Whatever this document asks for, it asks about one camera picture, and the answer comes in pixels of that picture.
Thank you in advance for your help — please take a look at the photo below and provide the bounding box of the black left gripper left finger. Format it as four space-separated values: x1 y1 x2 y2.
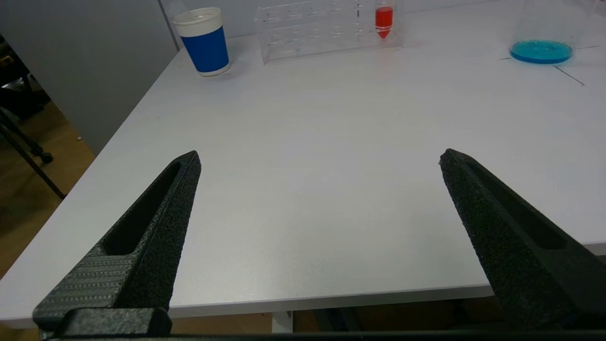
33 151 202 332

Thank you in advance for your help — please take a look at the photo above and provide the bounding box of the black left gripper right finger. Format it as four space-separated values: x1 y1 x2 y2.
439 148 606 332

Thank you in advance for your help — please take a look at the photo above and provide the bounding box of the clear glass beaker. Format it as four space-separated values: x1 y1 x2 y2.
509 0 593 65

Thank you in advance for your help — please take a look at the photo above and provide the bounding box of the clear acrylic test tube rack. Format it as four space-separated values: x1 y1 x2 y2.
254 0 404 65

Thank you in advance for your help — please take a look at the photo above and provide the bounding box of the red pigment test tube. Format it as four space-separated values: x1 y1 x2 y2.
374 0 395 40

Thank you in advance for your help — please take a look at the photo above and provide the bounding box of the black background stand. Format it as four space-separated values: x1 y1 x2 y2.
0 36 68 200

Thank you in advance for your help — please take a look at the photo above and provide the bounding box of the blue white paper cup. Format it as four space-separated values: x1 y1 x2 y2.
172 7 232 78

